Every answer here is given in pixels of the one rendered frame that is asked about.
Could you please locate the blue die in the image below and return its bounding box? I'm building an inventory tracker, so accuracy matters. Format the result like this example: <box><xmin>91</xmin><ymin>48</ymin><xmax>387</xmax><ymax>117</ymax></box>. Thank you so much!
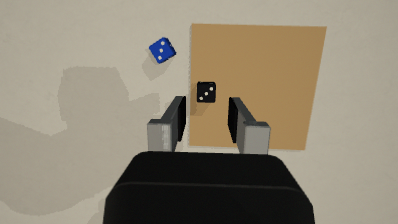
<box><xmin>149</xmin><ymin>37</ymin><xmax>176</xmax><ymax>64</ymax></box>

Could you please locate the black die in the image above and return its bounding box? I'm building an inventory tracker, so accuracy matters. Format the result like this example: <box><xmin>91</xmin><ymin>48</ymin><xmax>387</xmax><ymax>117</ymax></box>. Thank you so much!
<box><xmin>197</xmin><ymin>82</ymin><xmax>216</xmax><ymax>103</ymax></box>

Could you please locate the tan flat mat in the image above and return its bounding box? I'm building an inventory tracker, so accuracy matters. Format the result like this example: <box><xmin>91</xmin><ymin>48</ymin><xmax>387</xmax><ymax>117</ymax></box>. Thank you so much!
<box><xmin>189</xmin><ymin>23</ymin><xmax>327</xmax><ymax>150</ymax></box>

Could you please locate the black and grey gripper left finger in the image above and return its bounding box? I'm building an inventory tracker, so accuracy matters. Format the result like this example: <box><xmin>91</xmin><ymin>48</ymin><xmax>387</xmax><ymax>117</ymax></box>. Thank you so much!
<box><xmin>147</xmin><ymin>96</ymin><xmax>186</xmax><ymax>152</ymax></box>

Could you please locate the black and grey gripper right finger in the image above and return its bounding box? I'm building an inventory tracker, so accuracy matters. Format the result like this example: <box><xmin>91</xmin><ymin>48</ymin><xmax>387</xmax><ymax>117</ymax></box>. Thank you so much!
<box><xmin>228</xmin><ymin>97</ymin><xmax>271</xmax><ymax>155</ymax></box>

